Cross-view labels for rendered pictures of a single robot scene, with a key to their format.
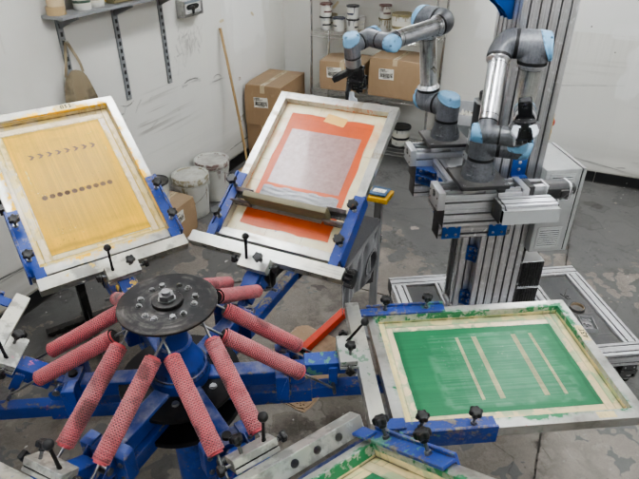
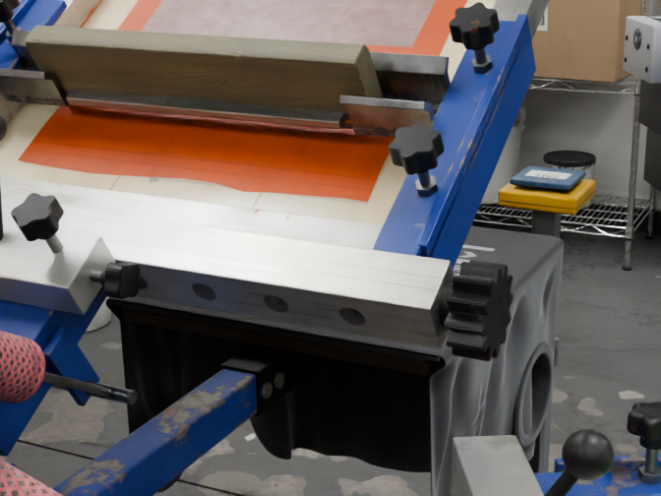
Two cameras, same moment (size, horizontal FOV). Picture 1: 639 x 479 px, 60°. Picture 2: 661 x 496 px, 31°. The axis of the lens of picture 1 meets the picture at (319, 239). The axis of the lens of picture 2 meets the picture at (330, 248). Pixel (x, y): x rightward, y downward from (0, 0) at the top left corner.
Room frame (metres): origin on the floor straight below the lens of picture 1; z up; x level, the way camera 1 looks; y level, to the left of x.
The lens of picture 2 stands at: (0.83, -0.03, 1.46)
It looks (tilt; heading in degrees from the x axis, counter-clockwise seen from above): 18 degrees down; 2
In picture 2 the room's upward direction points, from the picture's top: 1 degrees counter-clockwise
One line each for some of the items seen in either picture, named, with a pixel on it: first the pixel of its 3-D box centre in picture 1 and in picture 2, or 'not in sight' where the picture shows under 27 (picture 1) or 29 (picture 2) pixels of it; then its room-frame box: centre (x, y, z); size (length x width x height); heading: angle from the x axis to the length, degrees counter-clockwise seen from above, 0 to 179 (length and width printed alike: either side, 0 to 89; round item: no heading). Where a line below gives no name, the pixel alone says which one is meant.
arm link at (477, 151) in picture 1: (484, 142); not in sight; (2.31, -0.73, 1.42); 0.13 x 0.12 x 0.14; 72
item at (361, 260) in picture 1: (355, 268); (476, 404); (2.25, -0.17, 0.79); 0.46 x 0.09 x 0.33; 155
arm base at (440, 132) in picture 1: (445, 127); not in sight; (2.81, -0.67, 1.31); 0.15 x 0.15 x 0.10
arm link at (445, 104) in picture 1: (447, 105); not in sight; (2.81, -0.66, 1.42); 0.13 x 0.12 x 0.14; 37
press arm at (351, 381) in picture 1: (366, 385); not in sight; (1.38, -0.16, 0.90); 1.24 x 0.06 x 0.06; 95
